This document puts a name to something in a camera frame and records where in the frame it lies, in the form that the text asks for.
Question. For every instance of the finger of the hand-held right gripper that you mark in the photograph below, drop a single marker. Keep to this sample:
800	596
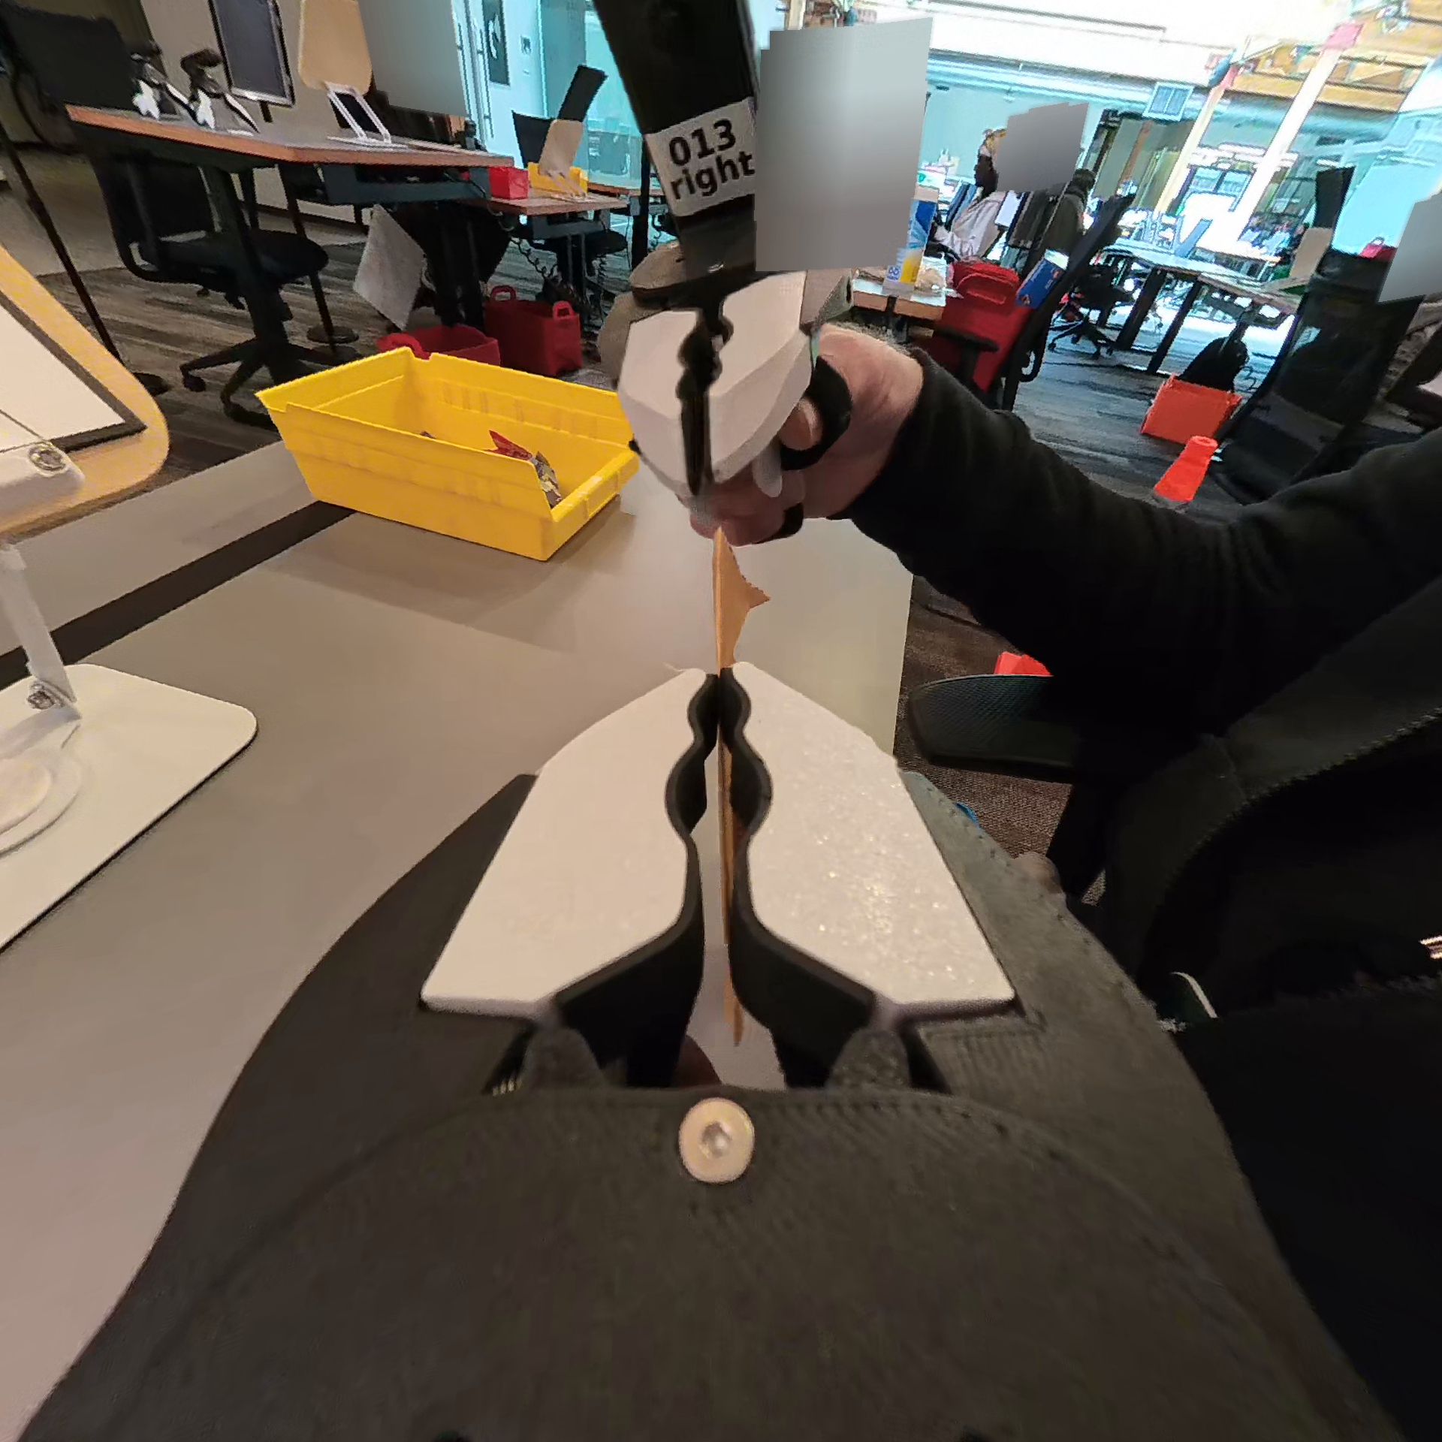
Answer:
653	382
760	372

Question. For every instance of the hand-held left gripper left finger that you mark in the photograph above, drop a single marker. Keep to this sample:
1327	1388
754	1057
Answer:
564	889

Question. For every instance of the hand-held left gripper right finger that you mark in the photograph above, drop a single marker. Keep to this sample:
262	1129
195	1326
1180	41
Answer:
867	889

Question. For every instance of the grey patterned origami paper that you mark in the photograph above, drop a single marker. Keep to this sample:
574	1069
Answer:
546	478

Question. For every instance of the brown origami paper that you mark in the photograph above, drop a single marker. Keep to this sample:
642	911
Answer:
731	596

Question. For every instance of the yellow plastic bin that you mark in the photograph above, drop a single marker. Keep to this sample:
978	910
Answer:
394	451

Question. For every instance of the person's right forearm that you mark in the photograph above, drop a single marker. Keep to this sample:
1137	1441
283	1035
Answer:
1127	530

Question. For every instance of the red patterned origami paper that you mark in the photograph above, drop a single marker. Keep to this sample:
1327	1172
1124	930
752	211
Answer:
509	442

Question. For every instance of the person's right hand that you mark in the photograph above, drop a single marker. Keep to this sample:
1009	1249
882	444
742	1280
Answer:
879	406

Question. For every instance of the red plastic bin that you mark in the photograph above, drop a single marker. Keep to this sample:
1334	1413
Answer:
534	338
451	341

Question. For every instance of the small yellow bin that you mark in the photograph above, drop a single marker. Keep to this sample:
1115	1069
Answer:
557	180

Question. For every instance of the black chair armrest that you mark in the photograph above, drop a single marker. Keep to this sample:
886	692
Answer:
992	721

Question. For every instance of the red office chair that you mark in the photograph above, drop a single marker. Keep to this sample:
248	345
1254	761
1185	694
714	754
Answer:
980	327

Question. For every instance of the orange plastic bin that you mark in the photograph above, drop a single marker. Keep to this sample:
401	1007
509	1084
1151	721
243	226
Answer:
1189	411
1019	665

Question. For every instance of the white paper board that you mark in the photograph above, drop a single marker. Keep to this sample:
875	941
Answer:
389	271

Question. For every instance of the white document stand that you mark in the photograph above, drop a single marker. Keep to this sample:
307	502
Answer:
358	119
146	732

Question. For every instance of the wooden top office desk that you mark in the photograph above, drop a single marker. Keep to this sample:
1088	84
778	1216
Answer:
281	144
1194	276

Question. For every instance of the computer monitor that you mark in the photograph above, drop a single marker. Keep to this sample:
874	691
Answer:
254	50

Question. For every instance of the wooden document board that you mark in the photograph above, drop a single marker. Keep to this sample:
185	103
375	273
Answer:
141	464

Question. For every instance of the black mesh office chair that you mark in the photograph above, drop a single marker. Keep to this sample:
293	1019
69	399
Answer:
1329	372

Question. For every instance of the printed instruction sheet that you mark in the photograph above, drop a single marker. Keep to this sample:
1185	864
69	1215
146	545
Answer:
45	382

